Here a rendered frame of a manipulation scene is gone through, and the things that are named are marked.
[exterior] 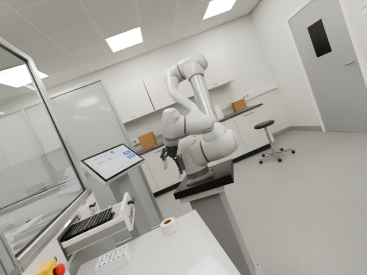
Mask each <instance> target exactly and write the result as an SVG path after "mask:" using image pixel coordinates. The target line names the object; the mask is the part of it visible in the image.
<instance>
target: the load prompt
mask: <svg viewBox="0 0 367 275"><path fill-rule="evenodd" d="M117 152H118V151H117V150H115V149H114V150H111V151H109V152H107V153H104V154H101V155H99V156H97V157H94V158H92V159H90V161H91V162H93V163H95V162H97V161H99V160H101V159H104V158H106V157H108V156H110V155H112V154H115V153H117Z"/></svg>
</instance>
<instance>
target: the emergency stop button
mask: <svg viewBox="0 0 367 275"><path fill-rule="evenodd" d="M65 271H66V268H65V266H64V264H62V263H60V264H58V265H57V267H56V270H55V272H56V274H57V275H64V273H65Z"/></svg>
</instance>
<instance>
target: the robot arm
mask: <svg viewBox="0 0 367 275"><path fill-rule="evenodd" d="M207 67H208V62H207V60H206V58H205V56H204V55H203V54H202V53H196V54H193V55H190V56H188V57H186V58H184V59H182V60H181V61H180V62H178V63H176V64H175V65H172V66H170V67H169V68H168V69H167V71H166V73H165V84H166V87H167V91H168V94H169V95H170V97H171V98H173V99H174V100H175V101H176V102H178V103H179V104H181V105H182V106H183V107H185V108H186V109H188V110H189V111H190V113H189V114H188V116H181V115H180V113H179V112H178V110H177V109H176V108H168V109H165V110H164V111H163V114H162V121H161V127H162V133H163V141H164V144H165V147H163V151H162V153H161V155H160V158H162V161H163V169H164V170H165V169H166V168H167V159H166V158H167V157H168V156H169V157H171V158H172V159H173V160H174V161H175V163H176V165H177V166H178V168H179V169H178V179H180V178H182V174H183V171H185V173H186V175H187V179H188V181H187V183H186V185H187V186H190V185H192V184H194V183H197V182H199V181H202V180H204V179H206V178H209V177H212V176H214V173H212V168H209V167H208V165H207V164H208V163H209V162H213V161H216V160H219V159H222V158H225V157H227V156H229V155H231V154H232V153H233V152H235V151H236V150H237V148H238V147H239V139H238V136H237V134H236V132H235V131H234V130H232V129H227V128H226V126H225V125H224V124H222V123H220V122H219V120H218V117H217V114H216V111H215V108H214V105H213V103H212V100H211V97H210V94H209V91H208V88H207V85H206V83H205V80H204V75H205V70H206V69H207ZM186 79H187V80H188V81H189V82H190V84H191V87H192V90H193V93H194V97H195V99H196V102H197V105H198V106H196V104H195V103H193V102H192V101H190V100H189V99H188V98H186V97H185V96H184V95H182V94H181V93H180V92H179V91H178V90H177V88H178V85H179V83H181V82H182V81H184V80H186ZM182 134H190V135H201V134H202V135H203V139H202V140H197V139H196V138H195V137H188V138H186V139H184V140H182V141H180V142H179V135H182ZM166 152H167V154H166V155H165V153H166ZM164 155H165V156H164ZM175 157H176V158H175Z"/></svg>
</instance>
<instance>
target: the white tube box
mask: <svg viewBox="0 0 367 275"><path fill-rule="evenodd" d="M122 248H123V249H124V251H125V252H124V253H121V249H122ZM118 250H119V252H120V255H118V256H117V254H116V251H118ZM112 253H115V257H114V258H113V257H112V255H111V254H112ZM130 256H131V250H130V248H129V246H128V244H125V245H124V246H122V247H120V248H117V249H115V250H113V251H111V252H109V253H107V254H104V255H102V256H100V257H99V259H101V261H102V263H101V264H100V265H99V263H98V262H97V264H96V268H95V269H94V270H95V272H96V274H97V275H106V274H108V273H110V272H112V271H114V270H116V269H118V268H120V267H122V266H124V265H126V264H128V263H129V261H130ZM103 257H105V258H106V262H104V261H103V260H102V258H103Z"/></svg>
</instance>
